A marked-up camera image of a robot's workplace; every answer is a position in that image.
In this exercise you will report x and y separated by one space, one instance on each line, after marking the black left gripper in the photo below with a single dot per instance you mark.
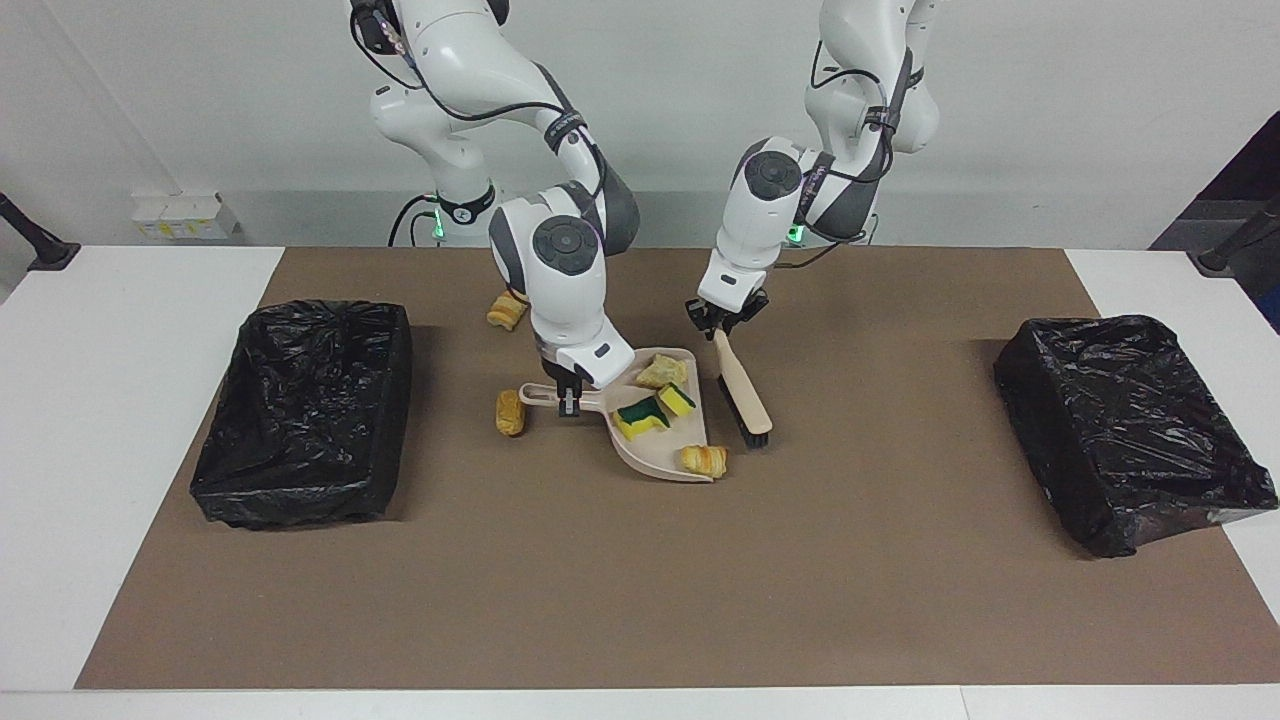
730 305

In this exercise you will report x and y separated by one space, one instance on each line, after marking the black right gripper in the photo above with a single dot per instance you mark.
565 380

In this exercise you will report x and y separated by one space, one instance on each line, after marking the brown bread roll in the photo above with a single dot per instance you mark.
510 413

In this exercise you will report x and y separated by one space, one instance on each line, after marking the beige hand brush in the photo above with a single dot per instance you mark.
745 390

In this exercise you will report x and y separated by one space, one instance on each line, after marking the green and yellow sponge piece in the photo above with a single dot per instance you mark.
640 420

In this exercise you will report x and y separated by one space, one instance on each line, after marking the pale bread chunk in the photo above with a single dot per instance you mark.
662 372

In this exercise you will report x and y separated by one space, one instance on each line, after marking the beige plastic dustpan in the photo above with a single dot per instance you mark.
650 455

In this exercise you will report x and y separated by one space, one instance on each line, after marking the striped croissant piece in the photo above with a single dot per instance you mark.
704 461
506 314

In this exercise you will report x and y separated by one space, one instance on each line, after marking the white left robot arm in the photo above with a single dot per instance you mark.
770 200

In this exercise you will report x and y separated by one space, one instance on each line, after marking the black bag lined bin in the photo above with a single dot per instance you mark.
300 420
1130 430

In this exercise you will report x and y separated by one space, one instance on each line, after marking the brown paper table mat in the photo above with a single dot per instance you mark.
640 580

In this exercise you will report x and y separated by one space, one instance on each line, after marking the white wall socket box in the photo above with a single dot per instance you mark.
185 216

